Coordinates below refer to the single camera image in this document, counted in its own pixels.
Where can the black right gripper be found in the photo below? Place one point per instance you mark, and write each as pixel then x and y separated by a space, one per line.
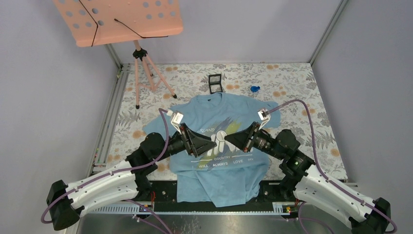
pixel 242 139

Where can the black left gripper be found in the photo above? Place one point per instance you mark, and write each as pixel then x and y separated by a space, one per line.
pixel 195 144

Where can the round white-backed brooch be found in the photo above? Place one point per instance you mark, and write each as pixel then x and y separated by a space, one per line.
pixel 220 136

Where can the light blue printed t-shirt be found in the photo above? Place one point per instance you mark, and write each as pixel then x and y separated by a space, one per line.
pixel 208 114

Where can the black square brooch box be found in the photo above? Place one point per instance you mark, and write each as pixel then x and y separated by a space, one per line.
pixel 215 83

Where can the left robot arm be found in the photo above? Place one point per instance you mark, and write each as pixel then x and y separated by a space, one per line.
pixel 126 180

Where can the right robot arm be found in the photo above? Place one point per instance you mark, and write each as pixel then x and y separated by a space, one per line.
pixel 304 181

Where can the small blue plastic piece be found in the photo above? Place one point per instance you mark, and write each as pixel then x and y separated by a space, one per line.
pixel 255 89

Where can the floral patterned table mat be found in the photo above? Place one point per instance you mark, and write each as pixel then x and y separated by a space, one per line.
pixel 291 84

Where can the pink music stand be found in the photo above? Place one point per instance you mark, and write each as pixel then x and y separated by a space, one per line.
pixel 101 22

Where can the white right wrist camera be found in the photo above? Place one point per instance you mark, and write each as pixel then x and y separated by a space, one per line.
pixel 264 117

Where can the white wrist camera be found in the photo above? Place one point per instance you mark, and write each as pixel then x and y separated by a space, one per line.
pixel 175 119
pixel 264 117

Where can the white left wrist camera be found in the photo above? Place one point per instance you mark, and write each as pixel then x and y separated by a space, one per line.
pixel 175 119

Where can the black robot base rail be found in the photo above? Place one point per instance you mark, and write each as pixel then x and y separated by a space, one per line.
pixel 227 189

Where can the slotted white cable duct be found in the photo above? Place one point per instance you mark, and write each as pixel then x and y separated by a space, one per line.
pixel 253 207

